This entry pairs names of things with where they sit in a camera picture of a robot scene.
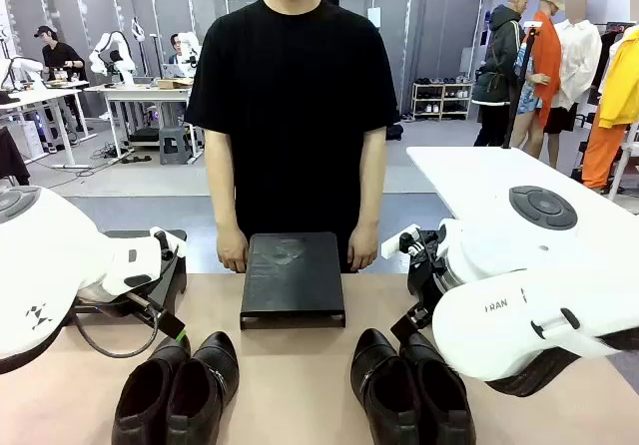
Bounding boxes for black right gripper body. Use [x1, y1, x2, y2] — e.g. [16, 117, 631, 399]
[405, 228, 449, 317]

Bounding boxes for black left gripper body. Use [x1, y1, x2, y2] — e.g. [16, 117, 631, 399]
[98, 289, 167, 328]

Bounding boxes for person's left forearm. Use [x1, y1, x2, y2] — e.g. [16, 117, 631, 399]
[354, 160, 388, 230]

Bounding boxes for person's right forearm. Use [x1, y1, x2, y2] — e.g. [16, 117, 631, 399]
[206, 160, 239, 230]

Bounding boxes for person in black t-shirt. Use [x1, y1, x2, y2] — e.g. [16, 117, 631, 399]
[184, 0, 401, 274]

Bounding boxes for person in black cap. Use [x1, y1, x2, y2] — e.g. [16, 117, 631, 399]
[33, 24, 89, 133]

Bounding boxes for seated person with glasses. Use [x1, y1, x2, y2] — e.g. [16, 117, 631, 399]
[166, 33, 199, 67]

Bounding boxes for person's left hand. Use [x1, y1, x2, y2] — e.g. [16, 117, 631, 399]
[346, 224, 381, 273]

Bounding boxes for person's right hand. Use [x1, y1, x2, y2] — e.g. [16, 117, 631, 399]
[216, 224, 251, 273]

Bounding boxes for grey plastic stool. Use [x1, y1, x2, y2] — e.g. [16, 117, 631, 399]
[158, 126, 194, 167]

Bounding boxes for white shoe rack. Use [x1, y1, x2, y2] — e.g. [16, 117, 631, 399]
[410, 81, 473, 122]

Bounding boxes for black hanging jacket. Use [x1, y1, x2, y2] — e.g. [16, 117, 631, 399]
[0, 126, 32, 188]

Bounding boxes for black tripod pole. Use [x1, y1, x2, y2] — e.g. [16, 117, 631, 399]
[500, 21, 545, 150]

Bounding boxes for white background desk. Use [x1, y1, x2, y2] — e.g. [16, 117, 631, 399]
[0, 87, 99, 168]
[84, 82, 202, 160]

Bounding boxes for orange trousers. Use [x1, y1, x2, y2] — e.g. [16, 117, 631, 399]
[580, 122, 629, 193]

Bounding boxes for mannequin in dark jacket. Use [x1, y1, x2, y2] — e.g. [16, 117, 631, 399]
[470, 0, 533, 149]

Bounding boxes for mannequin in orange top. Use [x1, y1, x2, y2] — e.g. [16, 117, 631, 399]
[509, 0, 568, 168]

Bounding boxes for figure in white shirt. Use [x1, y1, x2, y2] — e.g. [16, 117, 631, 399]
[543, 0, 604, 170]

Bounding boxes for yellow hoodie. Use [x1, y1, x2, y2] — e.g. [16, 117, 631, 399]
[595, 24, 639, 131]

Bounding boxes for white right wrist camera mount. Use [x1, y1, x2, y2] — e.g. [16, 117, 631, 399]
[380, 223, 422, 259]

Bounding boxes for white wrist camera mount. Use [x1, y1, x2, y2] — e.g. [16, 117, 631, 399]
[380, 223, 422, 259]
[148, 225, 189, 261]

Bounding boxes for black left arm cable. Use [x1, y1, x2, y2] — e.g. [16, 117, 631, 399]
[72, 309, 162, 359]

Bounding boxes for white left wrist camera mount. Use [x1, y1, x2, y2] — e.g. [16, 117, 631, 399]
[148, 225, 189, 261]

